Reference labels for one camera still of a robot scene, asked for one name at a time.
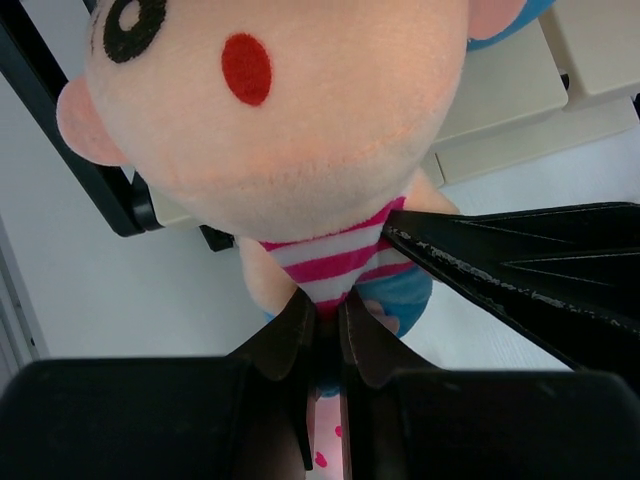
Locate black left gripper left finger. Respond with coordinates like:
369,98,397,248
231,290,316,470

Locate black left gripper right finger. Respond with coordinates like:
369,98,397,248
337,201,640,396

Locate boy plush striped shirt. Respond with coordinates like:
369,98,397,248
55,0,469,339

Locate pink striped frog plush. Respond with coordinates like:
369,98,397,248
313,393,344,480

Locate beige three-tier shelf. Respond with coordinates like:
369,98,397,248
1,1,639,237

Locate boy plush blue pants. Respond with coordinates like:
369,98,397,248
467,0,555,51

